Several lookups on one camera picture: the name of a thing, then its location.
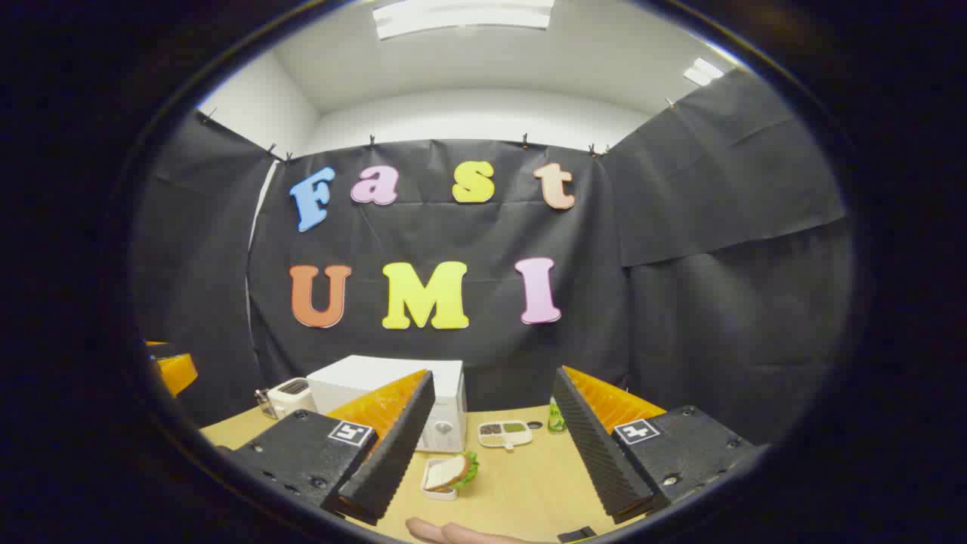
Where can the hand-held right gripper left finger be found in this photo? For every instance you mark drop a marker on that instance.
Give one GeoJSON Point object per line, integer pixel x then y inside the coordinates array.
{"type": "Point", "coordinates": [393, 453]}

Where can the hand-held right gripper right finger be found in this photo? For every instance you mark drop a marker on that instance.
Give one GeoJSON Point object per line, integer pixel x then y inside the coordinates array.
{"type": "Point", "coordinates": [597, 453]}

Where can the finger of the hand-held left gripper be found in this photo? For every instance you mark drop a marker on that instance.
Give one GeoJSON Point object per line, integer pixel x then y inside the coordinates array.
{"type": "Point", "coordinates": [177, 372]}

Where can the sandwich with lettuce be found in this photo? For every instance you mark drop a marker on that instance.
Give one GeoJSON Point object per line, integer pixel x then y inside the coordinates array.
{"type": "Point", "coordinates": [447, 472]}

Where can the white microwave oven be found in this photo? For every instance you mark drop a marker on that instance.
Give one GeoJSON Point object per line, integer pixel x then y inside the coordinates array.
{"type": "Point", "coordinates": [363, 378]}

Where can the green label drink bottle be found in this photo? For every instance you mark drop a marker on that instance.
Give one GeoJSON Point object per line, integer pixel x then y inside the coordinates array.
{"type": "Point", "coordinates": [556, 417]}

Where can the white rectangular plastic tray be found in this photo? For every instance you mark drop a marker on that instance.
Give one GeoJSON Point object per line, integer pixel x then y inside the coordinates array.
{"type": "Point", "coordinates": [438, 494]}

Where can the small shiny metal object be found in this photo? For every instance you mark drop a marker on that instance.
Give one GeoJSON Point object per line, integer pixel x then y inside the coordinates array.
{"type": "Point", "coordinates": [265, 403]}

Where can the white divided seasoning dish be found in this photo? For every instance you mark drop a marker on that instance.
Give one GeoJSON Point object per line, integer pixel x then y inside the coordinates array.
{"type": "Point", "coordinates": [505, 434]}

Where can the white toaster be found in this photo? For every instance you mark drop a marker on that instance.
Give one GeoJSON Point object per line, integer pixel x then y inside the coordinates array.
{"type": "Point", "coordinates": [291, 397]}

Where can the small ceiling light panel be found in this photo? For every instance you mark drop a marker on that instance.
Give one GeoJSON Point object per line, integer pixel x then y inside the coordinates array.
{"type": "Point", "coordinates": [703, 72]}

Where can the long ceiling light panel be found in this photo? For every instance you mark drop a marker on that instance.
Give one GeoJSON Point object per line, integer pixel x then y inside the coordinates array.
{"type": "Point", "coordinates": [462, 16]}

